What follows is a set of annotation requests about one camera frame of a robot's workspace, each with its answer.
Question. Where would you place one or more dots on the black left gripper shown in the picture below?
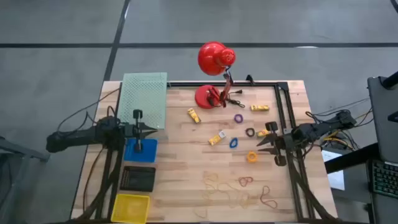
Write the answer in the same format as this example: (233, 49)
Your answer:
(132, 130)

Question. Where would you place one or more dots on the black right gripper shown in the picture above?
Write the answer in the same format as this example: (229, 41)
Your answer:
(284, 143)

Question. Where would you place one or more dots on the yellow crayon pack white end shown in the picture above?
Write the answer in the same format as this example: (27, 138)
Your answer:
(216, 138)

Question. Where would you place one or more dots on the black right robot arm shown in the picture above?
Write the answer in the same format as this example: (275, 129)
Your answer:
(320, 127)

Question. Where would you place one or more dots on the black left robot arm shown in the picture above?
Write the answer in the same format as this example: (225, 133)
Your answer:
(77, 137)

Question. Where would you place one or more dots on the black desk edge bar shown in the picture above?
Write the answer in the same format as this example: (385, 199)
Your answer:
(348, 158)

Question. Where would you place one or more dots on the red desk lamp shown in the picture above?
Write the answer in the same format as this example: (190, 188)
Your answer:
(214, 59)

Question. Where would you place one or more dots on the blue plastic basket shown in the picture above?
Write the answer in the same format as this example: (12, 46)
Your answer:
(149, 154)

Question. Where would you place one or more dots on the orange spiral wrist coil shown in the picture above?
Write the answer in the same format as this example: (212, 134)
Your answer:
(248, 156)

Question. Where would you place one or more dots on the black spiral wrist coil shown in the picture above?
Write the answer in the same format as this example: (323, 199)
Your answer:
(246, 132)

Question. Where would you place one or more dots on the green perforated metal shelf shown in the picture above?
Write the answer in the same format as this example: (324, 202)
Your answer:
(143, 93)

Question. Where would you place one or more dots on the blue spiral wrist coil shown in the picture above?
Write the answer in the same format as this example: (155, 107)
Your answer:
(230, 143)

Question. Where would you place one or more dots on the purple spiral wrist coil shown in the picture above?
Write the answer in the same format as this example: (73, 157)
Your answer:
(235, 119)

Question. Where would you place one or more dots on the black plastic basket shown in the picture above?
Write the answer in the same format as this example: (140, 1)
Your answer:
(136, 179)

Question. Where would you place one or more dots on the black clamp knob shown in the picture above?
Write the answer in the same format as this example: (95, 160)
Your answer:
(249, 79)

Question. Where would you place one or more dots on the white paper sheet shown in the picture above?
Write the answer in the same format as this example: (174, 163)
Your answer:
(337, 182)

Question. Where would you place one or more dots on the yellow plastic basket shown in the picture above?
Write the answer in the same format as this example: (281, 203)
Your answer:
(130, 208)

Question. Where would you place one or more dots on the grey laptop with lit keyboard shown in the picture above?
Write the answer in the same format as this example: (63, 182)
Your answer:
(384, 124)

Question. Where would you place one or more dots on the grey metal stand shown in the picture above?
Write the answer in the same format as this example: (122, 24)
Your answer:
(18, 152)

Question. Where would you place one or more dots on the black aluminium table frame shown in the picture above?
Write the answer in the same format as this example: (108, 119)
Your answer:
(217, 84)

